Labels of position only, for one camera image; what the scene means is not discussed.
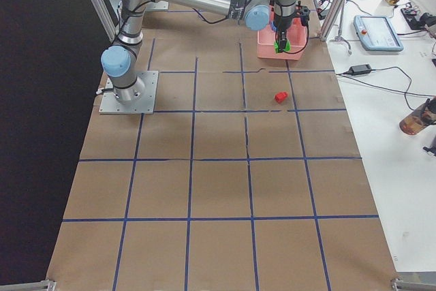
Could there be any blue toy block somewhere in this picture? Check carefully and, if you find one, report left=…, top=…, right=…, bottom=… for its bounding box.
left=270, top=21, right=277, bottom=33

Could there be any blue teach pendant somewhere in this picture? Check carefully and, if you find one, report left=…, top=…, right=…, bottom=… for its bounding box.
left=353, top=15, right=404, bottom=52

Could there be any amber drink bottle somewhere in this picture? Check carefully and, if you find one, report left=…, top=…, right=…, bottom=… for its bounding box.
left=399, top=98, right=435, bottom=135

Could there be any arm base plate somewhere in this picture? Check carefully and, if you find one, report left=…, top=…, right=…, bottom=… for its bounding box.
left=99, top=71, right=159, bottom=114

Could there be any black power adapter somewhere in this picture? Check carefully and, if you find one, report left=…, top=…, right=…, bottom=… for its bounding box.
left=349, top=64, right=372, bottom=76

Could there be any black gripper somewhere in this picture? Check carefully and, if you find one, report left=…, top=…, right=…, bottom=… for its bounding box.
left=273, top=13, right=295, bottom=53

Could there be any brown paper table cover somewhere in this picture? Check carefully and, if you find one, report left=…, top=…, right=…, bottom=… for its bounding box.
left=47, top=4, right=396, bottom=290

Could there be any green toy block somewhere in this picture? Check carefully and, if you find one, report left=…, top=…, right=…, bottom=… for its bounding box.
left=280, top=41, right=290, bottom=53

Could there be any red toy block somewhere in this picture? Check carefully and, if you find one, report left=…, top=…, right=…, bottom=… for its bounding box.
left=274, top=91, right=288, bottom=104

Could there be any pink plastic box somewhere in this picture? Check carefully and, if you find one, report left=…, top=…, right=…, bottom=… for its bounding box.
left=257, top=6, right=309, bottom=60

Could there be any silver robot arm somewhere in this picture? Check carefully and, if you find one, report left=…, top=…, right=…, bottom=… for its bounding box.
left=101, top=0, right=302, bottom=104

